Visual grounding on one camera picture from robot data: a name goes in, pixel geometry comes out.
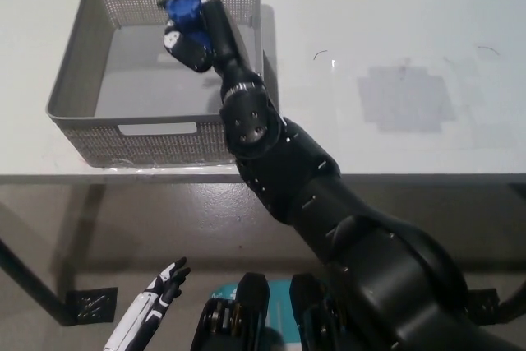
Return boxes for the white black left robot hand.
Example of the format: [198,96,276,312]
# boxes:
[102,257,192,351]

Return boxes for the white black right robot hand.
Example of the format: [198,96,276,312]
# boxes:
[158,0,264,97]

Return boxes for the blue rook chess piece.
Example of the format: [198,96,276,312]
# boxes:
[162,0,213,54]

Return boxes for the black floor tape patch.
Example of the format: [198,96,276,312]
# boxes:
[65,287,119,324]
[466,289,501,316]

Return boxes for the grey perforated plastic basket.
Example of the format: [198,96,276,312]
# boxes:
[44,0,268,169]

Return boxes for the black ribbed robot body block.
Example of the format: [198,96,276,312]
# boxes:
[289,272,365,351]
[189,271,270,351]

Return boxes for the dark metal table leg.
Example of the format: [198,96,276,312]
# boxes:
[0,238,77,326]

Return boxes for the teal robot body plate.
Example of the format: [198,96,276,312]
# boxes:
[209,279,328,351]

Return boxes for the grey rectangular tape patch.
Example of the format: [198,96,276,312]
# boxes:
[357,65,456,134]

